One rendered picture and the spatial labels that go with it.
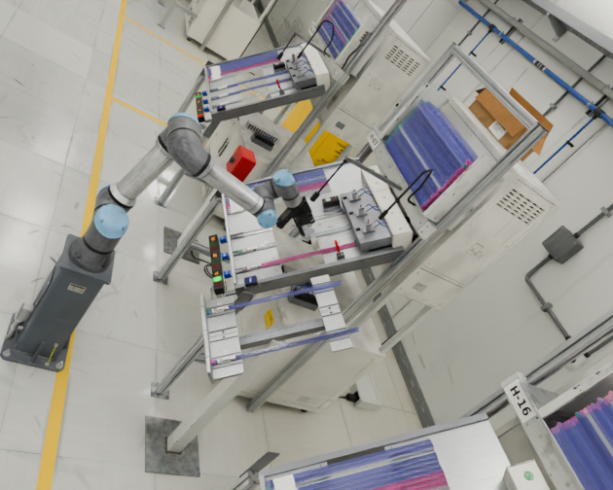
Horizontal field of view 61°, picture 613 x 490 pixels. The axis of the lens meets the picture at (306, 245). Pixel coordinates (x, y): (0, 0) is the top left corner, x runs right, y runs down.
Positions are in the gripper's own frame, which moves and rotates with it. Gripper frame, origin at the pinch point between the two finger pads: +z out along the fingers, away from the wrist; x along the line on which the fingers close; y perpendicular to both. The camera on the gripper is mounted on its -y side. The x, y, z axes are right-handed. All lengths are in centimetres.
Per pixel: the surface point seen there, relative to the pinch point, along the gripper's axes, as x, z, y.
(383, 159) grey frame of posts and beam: 28, -2, 46
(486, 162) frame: -22, -23, 74
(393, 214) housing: -6.4, 0.4, 39.0
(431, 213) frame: -22, -8, 51
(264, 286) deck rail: -21.1, -1.7, -21.4
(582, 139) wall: 84, 85, 180
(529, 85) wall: 156, 83, 183
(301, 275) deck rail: -21.0, 0.2, -5.8
